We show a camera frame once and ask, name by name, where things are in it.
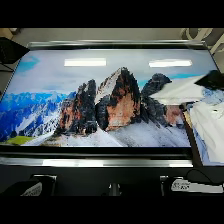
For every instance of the white garment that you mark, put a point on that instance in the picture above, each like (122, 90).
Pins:
(210, 126)

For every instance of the silver frame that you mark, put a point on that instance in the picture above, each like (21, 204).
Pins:
(100, 162)

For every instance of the light blue garment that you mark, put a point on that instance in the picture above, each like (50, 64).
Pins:
(213, 96)

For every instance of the white T-shirt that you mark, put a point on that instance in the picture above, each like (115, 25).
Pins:
(180, 90)

